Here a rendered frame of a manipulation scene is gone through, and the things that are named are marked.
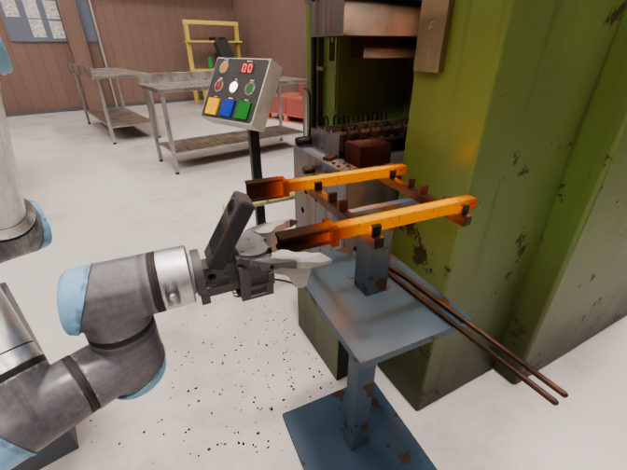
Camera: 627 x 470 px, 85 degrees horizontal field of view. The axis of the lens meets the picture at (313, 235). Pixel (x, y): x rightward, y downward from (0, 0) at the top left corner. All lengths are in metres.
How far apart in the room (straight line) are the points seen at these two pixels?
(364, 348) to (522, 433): 0.99
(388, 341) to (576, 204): 0.81
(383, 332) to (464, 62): 0.66
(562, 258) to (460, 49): 0.78
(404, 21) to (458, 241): 0.69
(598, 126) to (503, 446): 1.09
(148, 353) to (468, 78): 0.87
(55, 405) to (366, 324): 0.56
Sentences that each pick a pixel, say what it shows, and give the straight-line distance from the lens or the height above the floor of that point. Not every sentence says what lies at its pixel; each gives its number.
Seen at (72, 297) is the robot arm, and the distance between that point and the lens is 0.53.
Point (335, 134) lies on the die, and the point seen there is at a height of 0.99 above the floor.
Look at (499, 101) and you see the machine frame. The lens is 0.95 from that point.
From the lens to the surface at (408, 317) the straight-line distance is 0.83.
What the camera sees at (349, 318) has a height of 0.70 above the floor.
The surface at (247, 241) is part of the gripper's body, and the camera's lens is 0.55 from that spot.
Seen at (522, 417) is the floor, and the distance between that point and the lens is 1.68.
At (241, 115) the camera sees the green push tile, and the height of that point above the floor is 0.99.
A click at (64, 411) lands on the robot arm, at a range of 0.58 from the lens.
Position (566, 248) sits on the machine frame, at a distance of 1.39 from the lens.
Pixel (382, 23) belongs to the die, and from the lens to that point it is 1.20.
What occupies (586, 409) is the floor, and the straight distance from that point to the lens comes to 1.84.
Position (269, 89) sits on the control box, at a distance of 1.55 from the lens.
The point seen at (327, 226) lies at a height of 0.97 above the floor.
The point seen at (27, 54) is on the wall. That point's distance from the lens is 9.48.
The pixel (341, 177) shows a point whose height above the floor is 0.96.
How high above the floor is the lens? 1.24
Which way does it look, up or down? 29 degrees down
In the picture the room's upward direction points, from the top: straight up
